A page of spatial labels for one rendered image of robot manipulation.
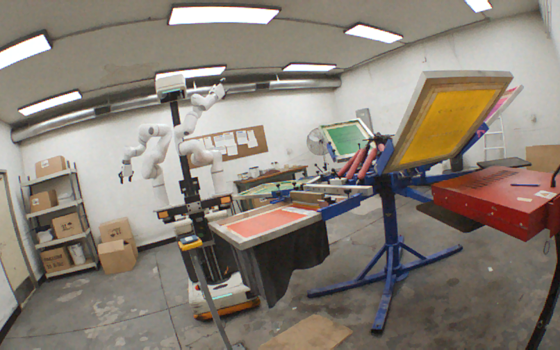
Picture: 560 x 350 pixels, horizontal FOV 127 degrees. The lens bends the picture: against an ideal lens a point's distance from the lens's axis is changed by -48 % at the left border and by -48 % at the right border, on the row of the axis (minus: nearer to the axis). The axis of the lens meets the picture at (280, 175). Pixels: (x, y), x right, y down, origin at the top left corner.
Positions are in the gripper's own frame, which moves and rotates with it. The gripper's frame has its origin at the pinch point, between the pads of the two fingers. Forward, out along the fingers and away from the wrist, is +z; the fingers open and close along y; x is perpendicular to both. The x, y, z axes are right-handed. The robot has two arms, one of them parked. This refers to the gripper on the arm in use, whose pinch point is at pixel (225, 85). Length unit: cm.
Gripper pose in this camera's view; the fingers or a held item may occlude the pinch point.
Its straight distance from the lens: 197.5
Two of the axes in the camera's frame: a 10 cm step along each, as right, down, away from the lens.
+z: 4.1, -7.4, 5.4
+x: 9.0, 2.0, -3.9
